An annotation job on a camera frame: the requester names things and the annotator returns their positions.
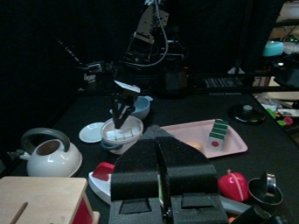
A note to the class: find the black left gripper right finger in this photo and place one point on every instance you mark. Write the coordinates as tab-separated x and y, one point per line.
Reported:
191	172

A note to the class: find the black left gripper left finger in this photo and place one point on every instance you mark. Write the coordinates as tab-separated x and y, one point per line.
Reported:
133	172

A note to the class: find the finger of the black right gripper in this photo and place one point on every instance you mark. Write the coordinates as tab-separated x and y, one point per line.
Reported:
116	115
125	112

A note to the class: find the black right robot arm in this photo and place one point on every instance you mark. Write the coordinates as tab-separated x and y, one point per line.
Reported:
145	32

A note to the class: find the light blue cup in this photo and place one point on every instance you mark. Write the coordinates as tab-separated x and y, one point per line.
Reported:
141	106

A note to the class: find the white bowl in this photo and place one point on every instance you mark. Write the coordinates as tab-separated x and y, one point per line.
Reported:
133	125

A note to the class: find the white segmented block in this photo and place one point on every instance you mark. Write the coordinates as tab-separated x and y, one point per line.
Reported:
122	134

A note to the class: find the red and white toy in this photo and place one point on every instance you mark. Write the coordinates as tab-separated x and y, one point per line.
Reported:
101	178

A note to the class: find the small white plate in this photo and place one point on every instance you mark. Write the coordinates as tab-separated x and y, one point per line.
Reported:
89	132

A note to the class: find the red toy apple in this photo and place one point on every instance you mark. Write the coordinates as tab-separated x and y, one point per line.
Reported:
232	185

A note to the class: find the pink plastic tray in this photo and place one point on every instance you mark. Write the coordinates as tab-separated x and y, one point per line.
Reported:
187	134

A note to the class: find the black toy pot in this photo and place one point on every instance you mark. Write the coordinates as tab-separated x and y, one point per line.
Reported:
264	189

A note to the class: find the black lid grey knob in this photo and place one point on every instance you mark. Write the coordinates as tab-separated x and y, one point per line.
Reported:
245	114

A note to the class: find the wooden box red side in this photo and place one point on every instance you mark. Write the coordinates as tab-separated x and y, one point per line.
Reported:
42	198

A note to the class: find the teal container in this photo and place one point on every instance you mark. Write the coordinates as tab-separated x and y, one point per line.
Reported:
272	48

